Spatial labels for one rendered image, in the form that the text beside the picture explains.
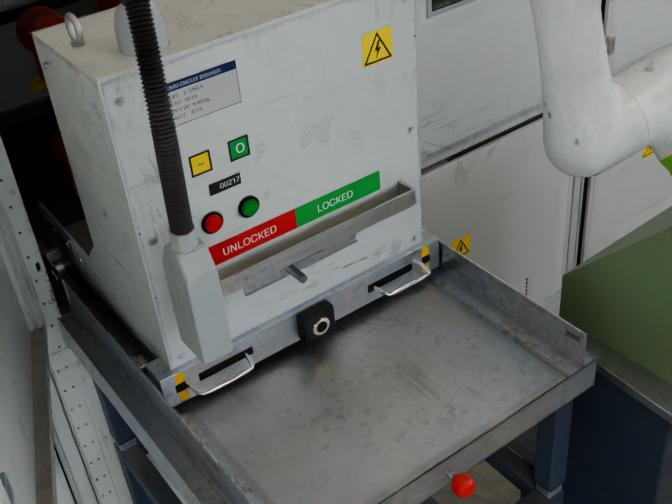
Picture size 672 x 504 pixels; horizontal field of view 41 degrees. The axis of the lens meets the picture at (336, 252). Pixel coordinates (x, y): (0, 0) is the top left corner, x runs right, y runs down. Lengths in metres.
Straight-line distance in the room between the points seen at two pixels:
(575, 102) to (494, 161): 0.73
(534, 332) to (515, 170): 0.79
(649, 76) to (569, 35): 0.21
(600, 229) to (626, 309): 1.07
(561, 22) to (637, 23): 1.02
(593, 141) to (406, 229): 0.33
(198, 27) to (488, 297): 0.66
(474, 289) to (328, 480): 0.46
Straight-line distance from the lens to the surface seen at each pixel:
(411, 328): 1.50
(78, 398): 1.79
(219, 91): 1.20
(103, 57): 1.19
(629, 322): 1.57
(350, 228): 1.37
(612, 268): 1.53
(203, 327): 1.21
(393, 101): 1.39
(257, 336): 1.41
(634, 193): 2.67
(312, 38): 1.26
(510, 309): 1.50
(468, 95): 1.99
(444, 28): 1.88
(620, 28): 2.32
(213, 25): 1.23
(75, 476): 1.90
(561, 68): 1.40
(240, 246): 1.32
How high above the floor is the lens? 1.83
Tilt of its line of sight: 36 degrees down
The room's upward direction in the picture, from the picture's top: 6 degrees counter-clockwise
